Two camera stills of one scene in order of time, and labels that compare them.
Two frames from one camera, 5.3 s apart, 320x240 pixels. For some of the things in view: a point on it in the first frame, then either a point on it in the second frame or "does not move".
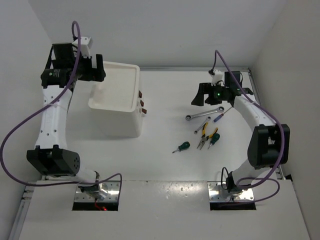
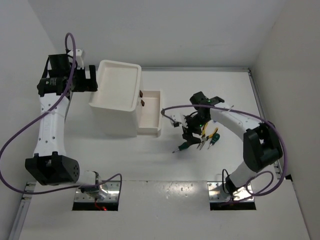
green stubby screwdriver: x=215 y=137 does not move
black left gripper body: x=88 y=73 to x=81 y=84
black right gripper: x=205 y=88 to x=190 y=139
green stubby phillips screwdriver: x=184 y=146 does not move
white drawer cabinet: x=116 y=103 does not move
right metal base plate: x=217 y=193 does not move
